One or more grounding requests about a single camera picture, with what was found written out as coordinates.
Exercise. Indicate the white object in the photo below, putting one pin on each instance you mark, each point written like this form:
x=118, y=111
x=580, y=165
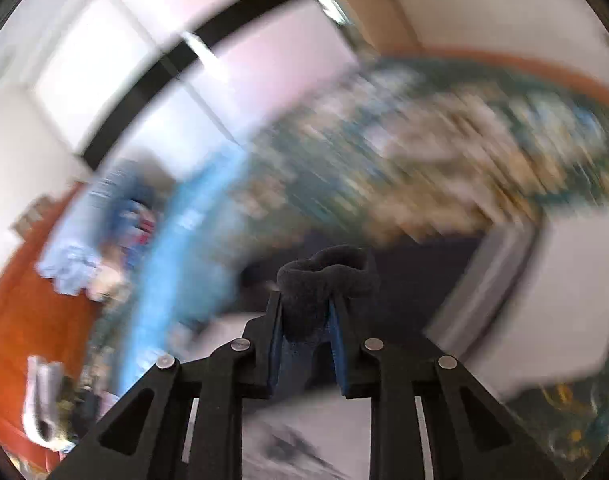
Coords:
x=44, y=400

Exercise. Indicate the light wooden door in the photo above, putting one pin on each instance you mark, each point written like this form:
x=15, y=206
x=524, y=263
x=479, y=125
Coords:
x=369, y=5

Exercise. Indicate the teal floral blanket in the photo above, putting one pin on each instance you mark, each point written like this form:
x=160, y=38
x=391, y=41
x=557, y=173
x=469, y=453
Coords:
x=434, y=135

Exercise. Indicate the navy and white fleece garment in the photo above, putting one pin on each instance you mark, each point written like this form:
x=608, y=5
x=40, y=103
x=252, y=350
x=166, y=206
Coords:
x=327, y=272

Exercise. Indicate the white wardrobe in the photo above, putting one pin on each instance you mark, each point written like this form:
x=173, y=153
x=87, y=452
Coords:
x=134, y=50

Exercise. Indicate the light blue bed sheet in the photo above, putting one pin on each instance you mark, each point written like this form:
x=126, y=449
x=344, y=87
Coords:
x=184, y=260

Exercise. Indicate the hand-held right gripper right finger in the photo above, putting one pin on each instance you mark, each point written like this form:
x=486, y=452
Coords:
x=338, y=356

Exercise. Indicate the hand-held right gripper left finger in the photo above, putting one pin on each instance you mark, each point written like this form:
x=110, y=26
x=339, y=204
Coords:
x=276, y=360

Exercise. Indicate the light blue folded quilt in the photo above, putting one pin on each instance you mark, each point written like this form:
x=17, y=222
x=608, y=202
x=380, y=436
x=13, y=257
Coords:
x=84, y=230

